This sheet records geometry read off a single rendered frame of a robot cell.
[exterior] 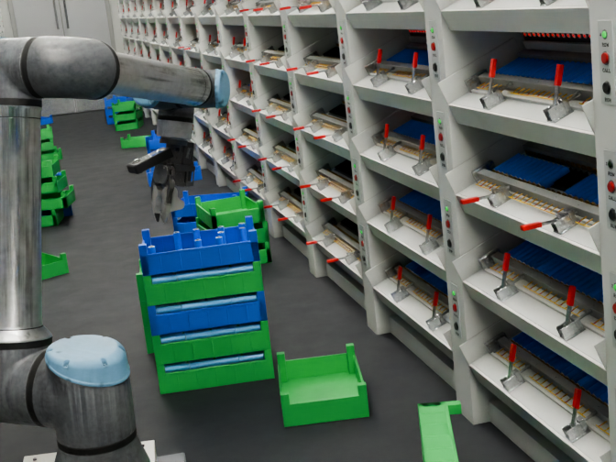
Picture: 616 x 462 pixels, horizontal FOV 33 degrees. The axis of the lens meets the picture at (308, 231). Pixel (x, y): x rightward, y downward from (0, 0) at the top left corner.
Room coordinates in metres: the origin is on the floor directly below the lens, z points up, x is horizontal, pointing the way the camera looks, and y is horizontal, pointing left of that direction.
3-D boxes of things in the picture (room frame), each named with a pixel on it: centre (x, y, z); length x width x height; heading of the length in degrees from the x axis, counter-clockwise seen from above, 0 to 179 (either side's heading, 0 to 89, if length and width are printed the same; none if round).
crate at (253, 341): (2.68, 0.29, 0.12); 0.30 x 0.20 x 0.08; 95
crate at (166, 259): (2.68, 0.29, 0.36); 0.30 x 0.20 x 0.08; 95
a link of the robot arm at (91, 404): (1.88, 0.45, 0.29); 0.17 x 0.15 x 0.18; 69
